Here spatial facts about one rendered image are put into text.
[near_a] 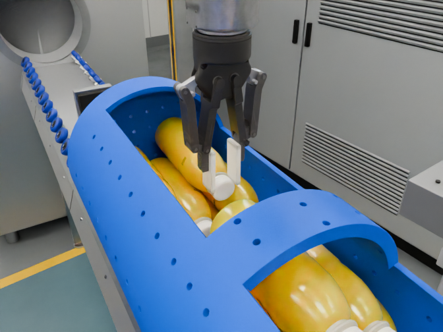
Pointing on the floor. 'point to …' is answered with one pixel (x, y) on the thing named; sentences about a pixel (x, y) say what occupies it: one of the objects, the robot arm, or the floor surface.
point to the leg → (72, 226)
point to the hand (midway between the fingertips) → (221, 166)
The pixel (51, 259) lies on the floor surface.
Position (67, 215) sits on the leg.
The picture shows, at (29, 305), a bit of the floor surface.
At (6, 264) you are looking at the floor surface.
